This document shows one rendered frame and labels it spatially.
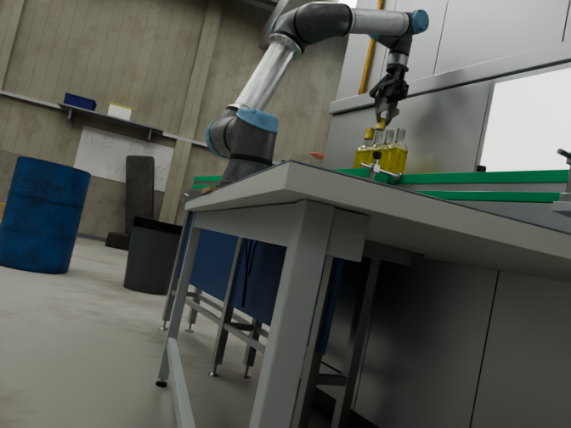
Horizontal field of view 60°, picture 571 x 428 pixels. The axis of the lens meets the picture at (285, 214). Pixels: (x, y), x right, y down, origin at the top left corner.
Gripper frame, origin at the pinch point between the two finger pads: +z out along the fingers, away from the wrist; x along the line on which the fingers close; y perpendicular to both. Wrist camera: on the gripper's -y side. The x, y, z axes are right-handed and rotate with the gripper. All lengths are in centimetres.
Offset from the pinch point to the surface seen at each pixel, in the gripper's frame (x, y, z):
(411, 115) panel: 12.0, 1.9, -5.5
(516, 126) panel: 12.9, 47.9, 3.7
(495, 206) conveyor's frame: -5, 60, 32
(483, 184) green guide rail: -3, 53, 26
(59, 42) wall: -99, -899, -234
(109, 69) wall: -4, -876, -212
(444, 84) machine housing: 13.0, 15.0, -15.9
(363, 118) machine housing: 14.5, -32.5, -9.7
